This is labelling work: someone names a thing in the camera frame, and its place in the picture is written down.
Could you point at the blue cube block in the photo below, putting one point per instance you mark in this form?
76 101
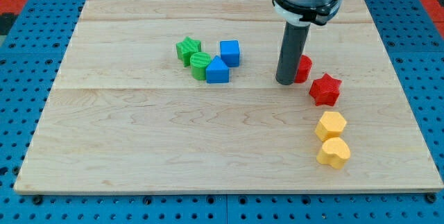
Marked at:
230 52

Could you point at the blue triangle block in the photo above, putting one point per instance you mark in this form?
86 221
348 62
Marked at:
217 71

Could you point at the red star block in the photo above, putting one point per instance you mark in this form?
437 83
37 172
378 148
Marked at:
325 90

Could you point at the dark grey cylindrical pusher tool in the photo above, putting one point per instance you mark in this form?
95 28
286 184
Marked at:
293 43

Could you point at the yellow hexagon block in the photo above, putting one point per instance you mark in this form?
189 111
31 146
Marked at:
330 125

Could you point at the green cylinder block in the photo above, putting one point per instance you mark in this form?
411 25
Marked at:
199 62

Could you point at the green star block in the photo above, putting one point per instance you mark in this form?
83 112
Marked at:
186 48

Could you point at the yellow heart block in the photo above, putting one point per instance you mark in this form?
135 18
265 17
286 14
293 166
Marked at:
334 152

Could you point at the light wooden board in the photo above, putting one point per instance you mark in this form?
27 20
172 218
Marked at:
125 117

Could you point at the red cylinder block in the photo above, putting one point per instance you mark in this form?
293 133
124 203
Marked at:
304 69

